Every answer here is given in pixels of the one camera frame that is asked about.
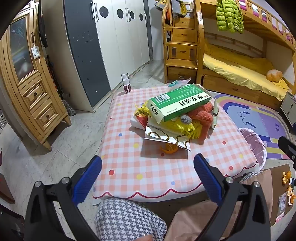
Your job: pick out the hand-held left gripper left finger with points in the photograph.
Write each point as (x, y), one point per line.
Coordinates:
(87, 178)

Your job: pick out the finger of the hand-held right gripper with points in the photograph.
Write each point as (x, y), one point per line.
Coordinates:
(285, 144)

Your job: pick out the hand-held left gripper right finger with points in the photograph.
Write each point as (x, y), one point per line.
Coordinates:
(207, 178)

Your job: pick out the bin with pink bag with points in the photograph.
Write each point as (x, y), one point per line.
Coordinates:
(254, 146)

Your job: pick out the orange peel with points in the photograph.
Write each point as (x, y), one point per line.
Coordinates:
(286, 177)
(291, 195)
(170, 149)

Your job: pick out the white patterned paper packet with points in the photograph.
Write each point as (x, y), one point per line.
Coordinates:
(161, 138)

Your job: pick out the grey pompom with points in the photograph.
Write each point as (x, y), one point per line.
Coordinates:
(186, 119)

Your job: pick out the white tube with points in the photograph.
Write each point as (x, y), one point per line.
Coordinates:
(215, 111)

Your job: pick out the green medicine box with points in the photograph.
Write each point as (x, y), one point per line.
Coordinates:
(175, 104)

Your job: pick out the grey white nightstand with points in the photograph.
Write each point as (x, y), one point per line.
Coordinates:
(289, 106)

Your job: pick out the rainbow rug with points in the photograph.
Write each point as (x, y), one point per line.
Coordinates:
(254, 118)

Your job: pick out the pink checked dotted blanket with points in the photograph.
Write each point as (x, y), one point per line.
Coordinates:
(129, 162)

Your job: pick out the person's houndstooth trouser leg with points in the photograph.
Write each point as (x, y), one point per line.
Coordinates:
(129, 220)

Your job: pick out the pink white packets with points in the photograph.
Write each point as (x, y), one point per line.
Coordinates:
(282, 206)

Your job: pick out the orange white plush toy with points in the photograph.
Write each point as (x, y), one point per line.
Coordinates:
(274, 74)

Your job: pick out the wooden bunk bed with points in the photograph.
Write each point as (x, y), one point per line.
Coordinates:
(231, 90)

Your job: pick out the yellow bedsheet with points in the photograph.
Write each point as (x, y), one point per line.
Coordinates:
(242, 69)

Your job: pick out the white teal plastic bag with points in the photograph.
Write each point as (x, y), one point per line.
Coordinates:
(175, 83)

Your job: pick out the wooden cabinet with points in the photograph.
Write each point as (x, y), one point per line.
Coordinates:
(34, 92)

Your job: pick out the clear cap spray bottle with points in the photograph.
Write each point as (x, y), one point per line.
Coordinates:
(126, 83)

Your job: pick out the dark leaning sticks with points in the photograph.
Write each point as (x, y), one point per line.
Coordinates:
(54, 78)

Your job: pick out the wooden stair drawers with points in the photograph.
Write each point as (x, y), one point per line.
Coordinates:
(182, 51)

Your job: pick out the white grey wardrobe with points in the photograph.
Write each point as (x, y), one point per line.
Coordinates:
(104, 46)

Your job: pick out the white hanging card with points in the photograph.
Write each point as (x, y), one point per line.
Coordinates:
(35, 52)

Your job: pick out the green puffer jacket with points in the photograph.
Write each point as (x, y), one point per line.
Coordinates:
(229, 18)

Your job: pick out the black hanging cloth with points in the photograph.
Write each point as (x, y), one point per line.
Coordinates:
(42, 30)

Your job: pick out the yellow hanging garment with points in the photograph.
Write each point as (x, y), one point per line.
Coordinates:
(183, 8)

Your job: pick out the grey hanging garment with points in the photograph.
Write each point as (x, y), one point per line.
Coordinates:
(175, 9)

